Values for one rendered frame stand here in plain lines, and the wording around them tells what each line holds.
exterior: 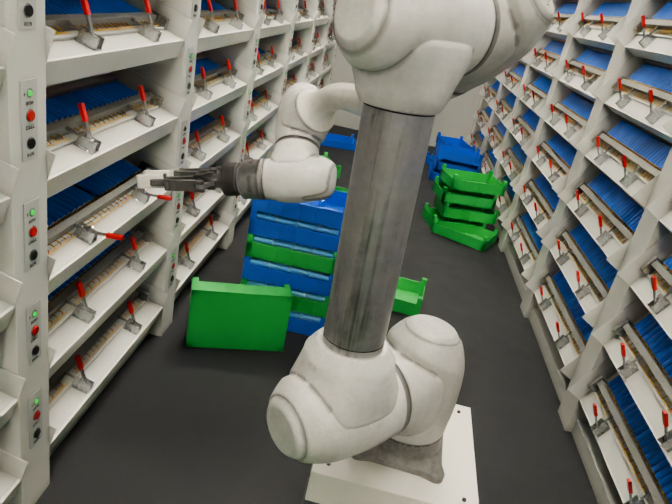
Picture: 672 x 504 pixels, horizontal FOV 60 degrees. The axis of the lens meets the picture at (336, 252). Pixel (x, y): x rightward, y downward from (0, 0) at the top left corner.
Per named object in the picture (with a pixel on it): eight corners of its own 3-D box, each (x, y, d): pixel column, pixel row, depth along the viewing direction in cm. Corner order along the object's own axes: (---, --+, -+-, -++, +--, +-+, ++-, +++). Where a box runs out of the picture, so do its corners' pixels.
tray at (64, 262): (167, 199, 163) (179, 170, 159) (41, 300, 107) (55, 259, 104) (101, 164, 161) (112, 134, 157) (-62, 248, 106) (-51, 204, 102)
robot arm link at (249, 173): (259, 163, 124) (232, 164, 125) (263, 204, 128) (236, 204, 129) (269, 154, 133) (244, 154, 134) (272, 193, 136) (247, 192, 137)
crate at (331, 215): (350, 209, 199) (355, 187, 196) (345, 230, 181) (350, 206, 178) (264, 190, 200) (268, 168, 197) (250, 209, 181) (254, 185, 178)
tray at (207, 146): (236, 144, 227) (251, 113, 221) (179, 190, 171) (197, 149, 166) (189, 118, 225) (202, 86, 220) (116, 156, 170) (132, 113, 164)
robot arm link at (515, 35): (459, 31, 98) (402, 21, 89) (553, -41, 84) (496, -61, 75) (484, 103, 96) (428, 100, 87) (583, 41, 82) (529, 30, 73)
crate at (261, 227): (346, 230, 203) (350, 209, 199) (340, 253, 184) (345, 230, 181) (261, 212, 203) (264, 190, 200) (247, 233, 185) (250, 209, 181)
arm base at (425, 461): (446, 412, 129) (452, 392, 127) (442, 486, 109) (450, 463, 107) (365, 389, 131) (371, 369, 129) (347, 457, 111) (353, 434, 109)
